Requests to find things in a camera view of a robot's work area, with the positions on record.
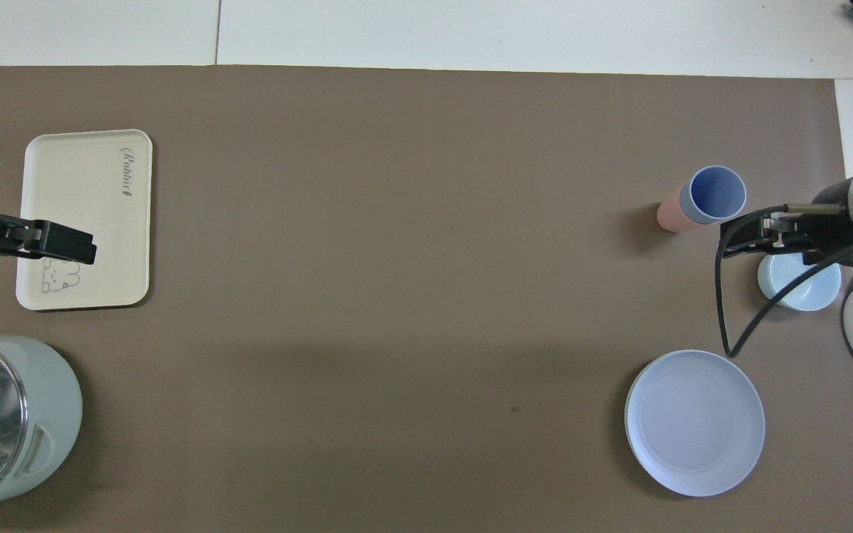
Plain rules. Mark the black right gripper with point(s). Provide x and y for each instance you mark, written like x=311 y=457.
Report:
x=830 y=226

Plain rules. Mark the blue round plate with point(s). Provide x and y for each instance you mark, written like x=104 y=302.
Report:
x=693 y=422

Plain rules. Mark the blue plastic cup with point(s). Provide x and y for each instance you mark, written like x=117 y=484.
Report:
x=715 y=194

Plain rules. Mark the light blue bowl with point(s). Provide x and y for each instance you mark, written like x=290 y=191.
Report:
x=804 y=289

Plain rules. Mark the pale green cooking pot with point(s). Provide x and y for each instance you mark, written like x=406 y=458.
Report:
x=56 y=414

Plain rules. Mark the pink plastic cup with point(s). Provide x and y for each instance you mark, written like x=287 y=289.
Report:
x=671 y=216

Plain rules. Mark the cream rabbit print tray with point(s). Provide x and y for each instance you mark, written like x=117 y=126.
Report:
x=78 y=215

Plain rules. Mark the brown table mat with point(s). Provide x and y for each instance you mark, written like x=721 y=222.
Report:
x=397 y=259

